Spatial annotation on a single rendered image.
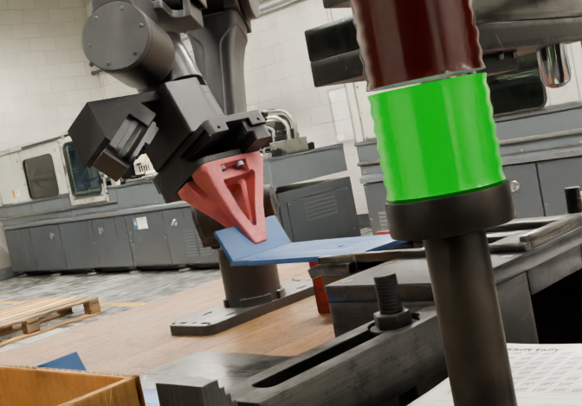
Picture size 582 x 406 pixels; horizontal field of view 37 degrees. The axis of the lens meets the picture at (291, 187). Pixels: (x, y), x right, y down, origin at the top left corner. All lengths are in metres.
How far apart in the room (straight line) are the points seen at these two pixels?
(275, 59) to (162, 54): 9.40
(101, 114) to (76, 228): 9.66
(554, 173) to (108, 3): 5.12
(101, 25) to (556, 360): 0.44
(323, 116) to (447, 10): 9.39
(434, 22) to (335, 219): 7.65
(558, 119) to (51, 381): 5.24
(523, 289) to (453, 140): 0.27
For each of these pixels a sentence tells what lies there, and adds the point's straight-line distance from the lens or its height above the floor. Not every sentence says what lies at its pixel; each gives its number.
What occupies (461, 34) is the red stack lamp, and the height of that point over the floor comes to 1.10.
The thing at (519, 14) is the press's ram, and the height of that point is 1.12.
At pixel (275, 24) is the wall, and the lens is 10.07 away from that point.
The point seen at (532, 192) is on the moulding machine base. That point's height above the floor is 0.45.
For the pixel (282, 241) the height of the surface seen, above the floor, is 0.99.
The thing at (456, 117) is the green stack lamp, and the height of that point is 1.07.
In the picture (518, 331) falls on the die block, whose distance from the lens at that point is 0.51.
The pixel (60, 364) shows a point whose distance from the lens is 0.68.
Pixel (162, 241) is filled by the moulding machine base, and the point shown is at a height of 0.33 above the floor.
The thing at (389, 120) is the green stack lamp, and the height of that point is 1.08.
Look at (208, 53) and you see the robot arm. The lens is 0.99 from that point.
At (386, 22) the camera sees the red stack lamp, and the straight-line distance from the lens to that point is 0.26.
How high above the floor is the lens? 1.07
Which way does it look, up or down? 3 degrees down
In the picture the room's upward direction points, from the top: 11 degrees counter-clockwise
